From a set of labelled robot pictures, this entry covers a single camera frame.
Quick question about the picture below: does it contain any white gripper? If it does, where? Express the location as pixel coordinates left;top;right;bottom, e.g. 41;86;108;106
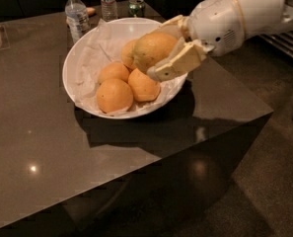
146;0;246;82

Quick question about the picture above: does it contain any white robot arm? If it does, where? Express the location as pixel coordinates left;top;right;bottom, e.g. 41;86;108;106
146;0;293;81

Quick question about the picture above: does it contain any white bowl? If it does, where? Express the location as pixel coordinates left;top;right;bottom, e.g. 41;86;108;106
62;17;188;120

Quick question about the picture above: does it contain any green soda can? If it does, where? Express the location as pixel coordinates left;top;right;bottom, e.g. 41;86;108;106
128;0;145;18

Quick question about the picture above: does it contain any white paper liner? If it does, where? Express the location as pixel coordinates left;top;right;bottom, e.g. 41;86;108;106
74;19;186;118

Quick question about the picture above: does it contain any tan object behind bottle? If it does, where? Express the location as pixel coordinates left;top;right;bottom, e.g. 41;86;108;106
87;7;96;17

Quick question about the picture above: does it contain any black slatted grille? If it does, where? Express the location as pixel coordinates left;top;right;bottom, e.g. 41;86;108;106
260;31;293;59

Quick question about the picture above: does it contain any capped water bottle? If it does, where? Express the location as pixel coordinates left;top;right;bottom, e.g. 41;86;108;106
65;0;91;42

